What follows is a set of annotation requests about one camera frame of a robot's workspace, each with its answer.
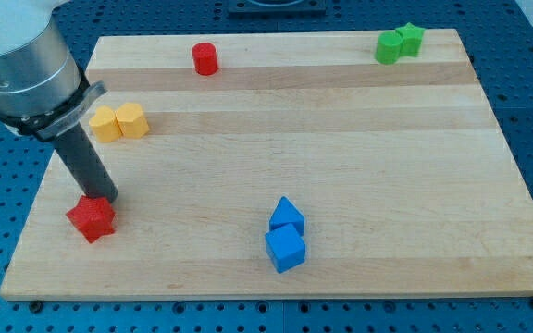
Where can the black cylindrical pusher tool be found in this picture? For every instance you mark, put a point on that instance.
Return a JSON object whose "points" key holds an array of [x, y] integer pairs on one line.
{"points": [[84, 164]]}

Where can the red star block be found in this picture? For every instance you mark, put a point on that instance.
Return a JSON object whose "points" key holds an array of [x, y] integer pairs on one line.
{"points": [[92, 218]]}

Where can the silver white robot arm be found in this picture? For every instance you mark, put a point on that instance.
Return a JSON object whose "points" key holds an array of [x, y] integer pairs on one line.
{"points": [[44, 93]]}

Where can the green star block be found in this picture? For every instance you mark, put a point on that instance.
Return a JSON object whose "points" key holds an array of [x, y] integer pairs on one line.
{"points": [[412, 39]]}

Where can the yellow heart block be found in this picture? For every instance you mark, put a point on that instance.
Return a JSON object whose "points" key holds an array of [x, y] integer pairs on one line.
{"points": [[104, 125]]}

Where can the yellow hexagon block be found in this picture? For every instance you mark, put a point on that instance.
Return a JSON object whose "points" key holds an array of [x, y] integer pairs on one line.
{"points": [[132, 120]]}

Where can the red cylinder block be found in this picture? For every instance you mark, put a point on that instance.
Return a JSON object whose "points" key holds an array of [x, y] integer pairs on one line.
{"points": [[204, 57]]}

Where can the black mounting plate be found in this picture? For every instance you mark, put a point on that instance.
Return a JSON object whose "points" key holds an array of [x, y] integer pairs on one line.
{"points": [[270, 7]]}

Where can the blue triangle block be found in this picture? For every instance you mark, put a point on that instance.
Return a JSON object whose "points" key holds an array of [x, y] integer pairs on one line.
{"points": [[286, 213]]}

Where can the blue cube block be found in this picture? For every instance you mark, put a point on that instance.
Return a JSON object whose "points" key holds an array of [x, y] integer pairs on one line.
{"points": [[285, 247]]}

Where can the wooden board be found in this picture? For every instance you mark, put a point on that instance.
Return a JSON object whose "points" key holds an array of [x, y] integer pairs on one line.
{"points": [[406, 182]]}

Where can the green cylinder block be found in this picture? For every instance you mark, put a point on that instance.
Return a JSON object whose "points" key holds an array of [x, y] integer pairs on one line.
{"points": [[389, 46]]}

